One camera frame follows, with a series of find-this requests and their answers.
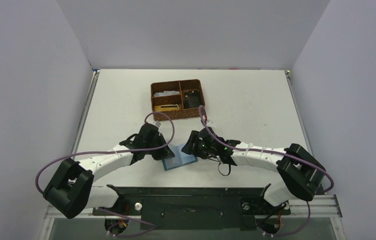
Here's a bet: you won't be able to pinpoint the blue leather card holder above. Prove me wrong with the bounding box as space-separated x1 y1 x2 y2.
162 144 198 171

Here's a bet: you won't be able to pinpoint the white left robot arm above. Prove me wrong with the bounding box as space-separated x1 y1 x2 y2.
41 122 175 219

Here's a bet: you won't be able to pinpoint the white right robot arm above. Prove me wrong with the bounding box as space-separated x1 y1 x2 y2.
181 127 325 207

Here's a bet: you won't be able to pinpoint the gold card in basket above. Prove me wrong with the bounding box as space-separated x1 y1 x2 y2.
154 104 180 112

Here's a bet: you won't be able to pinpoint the silver cards in basket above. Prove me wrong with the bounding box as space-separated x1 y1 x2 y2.
153 90 180 97

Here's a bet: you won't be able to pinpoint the black items in basket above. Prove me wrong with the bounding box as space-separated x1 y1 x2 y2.
183 89 203 109

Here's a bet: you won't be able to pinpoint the brown woven divided basket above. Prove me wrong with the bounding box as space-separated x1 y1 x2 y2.
150 79 205 121

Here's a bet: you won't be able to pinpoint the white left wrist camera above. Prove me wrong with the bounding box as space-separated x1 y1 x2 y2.
153 121 161 128

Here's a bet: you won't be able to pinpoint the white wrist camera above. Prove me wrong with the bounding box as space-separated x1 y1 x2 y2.
153 121 161 128
206 121 215 128

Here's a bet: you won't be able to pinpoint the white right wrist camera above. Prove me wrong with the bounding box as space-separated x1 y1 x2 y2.
206 121 215 128

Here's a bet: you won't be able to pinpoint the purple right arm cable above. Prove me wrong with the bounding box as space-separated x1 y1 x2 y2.
198 105 335 238

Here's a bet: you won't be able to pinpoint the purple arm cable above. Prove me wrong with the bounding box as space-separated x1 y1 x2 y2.
35 111 176 239
198 105 335 238

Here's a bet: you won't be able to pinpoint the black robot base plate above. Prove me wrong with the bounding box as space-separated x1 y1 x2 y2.
95 185 289 231

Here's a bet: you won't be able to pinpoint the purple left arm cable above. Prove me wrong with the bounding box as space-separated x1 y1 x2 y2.
35 111 176 239

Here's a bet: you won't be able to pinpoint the aluminium frame rail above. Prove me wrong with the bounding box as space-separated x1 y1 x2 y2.
44 195 342 220

